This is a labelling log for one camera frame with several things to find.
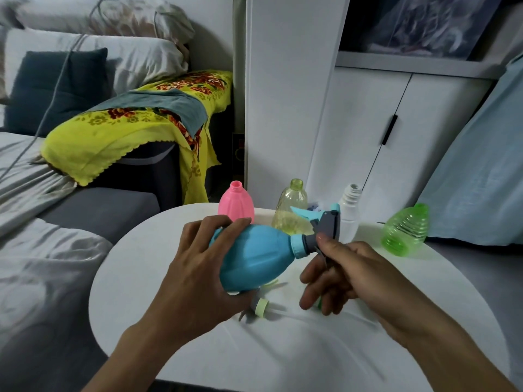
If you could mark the person's right hand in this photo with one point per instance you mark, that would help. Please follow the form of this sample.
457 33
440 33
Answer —
363 277

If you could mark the person's left hand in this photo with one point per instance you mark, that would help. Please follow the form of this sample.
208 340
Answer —
188 281

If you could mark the bright green clear bottle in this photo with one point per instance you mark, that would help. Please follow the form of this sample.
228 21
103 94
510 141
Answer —
404 232

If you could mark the grey blue sprayer head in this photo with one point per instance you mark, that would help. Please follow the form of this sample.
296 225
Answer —
325 224

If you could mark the white plastic bottle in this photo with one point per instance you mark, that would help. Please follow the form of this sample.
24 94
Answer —
350 208

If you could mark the blue plastic bottle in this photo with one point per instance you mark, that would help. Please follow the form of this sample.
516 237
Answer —
257 257

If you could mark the grey light-green sprayer head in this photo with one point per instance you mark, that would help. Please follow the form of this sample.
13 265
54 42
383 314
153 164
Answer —
261 307

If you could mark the pink plastic bottle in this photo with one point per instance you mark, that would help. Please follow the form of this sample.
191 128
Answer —
236 204

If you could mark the yellow-green clear bottle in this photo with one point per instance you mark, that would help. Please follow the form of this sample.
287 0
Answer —
288 212

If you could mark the person's right forearm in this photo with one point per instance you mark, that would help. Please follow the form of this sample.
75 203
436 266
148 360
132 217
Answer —
441 351

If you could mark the small blue-white packet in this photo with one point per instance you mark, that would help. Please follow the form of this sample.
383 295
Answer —
314 206

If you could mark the grey mattress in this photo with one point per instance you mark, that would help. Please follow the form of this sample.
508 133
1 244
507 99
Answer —
102 208

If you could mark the black bedside cabinet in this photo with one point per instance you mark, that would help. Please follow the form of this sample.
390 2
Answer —
143 171

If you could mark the black speaker box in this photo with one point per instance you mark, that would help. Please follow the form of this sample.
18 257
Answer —
238 153

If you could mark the grey patterned bedsheet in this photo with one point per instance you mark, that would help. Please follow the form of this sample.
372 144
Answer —
36 281

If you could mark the light blue cloth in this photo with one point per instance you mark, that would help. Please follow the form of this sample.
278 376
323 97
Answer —
478 171

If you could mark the yellow floral blanket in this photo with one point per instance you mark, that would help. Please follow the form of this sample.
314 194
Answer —
94 138

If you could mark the grey-blue towel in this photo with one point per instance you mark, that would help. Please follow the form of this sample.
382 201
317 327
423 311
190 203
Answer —
171 106

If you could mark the white wardrobe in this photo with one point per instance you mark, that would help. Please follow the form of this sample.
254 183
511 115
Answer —
286 97

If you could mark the white pillow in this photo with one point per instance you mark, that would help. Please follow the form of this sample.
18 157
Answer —
143 57

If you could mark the dark blue cushion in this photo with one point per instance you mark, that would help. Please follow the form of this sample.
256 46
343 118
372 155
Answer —
45 93

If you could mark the plastic-wrapped patterned quilt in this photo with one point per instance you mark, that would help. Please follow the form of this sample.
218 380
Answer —
421 24

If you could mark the faded floral pillow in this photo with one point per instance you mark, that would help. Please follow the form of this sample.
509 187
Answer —
135 16

